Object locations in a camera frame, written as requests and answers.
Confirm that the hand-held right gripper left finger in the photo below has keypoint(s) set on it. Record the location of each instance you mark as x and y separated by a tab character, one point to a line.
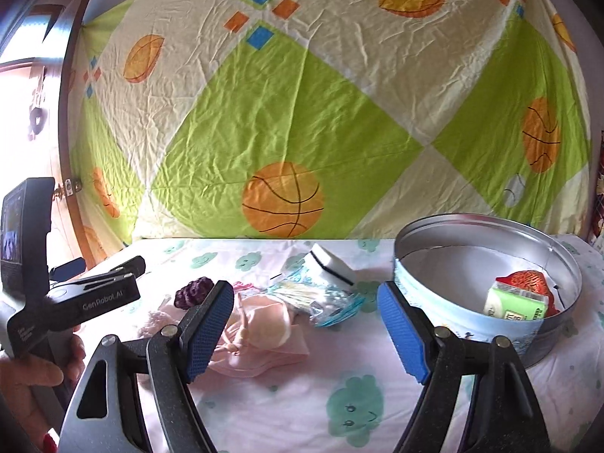
207	335

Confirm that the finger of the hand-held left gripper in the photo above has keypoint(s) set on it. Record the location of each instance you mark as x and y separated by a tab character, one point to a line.
120	268
99	299

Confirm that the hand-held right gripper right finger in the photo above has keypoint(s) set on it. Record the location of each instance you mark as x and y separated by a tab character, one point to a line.
398	335

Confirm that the purple scrunchie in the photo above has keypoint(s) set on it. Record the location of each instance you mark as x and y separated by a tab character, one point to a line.
193	288

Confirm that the clear plastic bag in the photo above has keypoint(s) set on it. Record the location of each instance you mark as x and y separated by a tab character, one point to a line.
245	287

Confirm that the pink baby hat with pompom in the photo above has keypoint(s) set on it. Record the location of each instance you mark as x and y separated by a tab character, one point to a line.
269	361

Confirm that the round metal tin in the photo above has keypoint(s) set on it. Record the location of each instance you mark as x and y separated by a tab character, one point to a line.
557	264

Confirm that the person's left hand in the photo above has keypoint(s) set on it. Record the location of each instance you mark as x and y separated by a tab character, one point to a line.
28	373

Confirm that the teal snack packet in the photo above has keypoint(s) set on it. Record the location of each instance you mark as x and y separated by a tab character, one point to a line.
321	299

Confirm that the white sponge with black stripe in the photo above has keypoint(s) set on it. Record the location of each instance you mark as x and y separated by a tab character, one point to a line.
330	262

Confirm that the white cloud-print bed sheet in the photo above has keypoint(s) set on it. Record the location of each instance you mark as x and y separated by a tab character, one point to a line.
292	401

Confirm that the green white packet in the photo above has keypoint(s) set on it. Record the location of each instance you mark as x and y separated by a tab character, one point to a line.
512	304

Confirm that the dark hanging ornament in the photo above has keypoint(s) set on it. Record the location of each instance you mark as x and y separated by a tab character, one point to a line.
37	118

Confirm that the red foil packet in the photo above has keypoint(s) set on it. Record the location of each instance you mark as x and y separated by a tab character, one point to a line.
528	279

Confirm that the dark red floral cloth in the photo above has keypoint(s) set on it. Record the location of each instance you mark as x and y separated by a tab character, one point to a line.
598	217

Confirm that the green cream basketball-print hanging sheet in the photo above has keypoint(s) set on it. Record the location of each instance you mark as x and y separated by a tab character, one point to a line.
306	104

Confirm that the brown wooden door frame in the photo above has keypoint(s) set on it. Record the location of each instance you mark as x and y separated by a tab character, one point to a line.
66	80

